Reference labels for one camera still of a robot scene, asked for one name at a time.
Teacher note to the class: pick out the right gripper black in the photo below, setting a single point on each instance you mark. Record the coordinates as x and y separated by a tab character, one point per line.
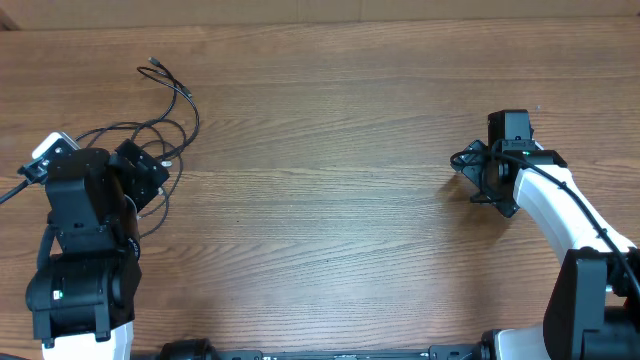
470	165

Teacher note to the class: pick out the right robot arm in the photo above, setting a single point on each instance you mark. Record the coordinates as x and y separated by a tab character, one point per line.
593	310

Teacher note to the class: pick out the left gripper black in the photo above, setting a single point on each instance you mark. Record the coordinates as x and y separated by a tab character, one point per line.
141	188

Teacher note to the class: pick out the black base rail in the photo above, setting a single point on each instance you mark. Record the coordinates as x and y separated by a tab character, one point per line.
345	352

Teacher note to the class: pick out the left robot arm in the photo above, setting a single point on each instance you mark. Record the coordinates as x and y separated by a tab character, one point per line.
82	295

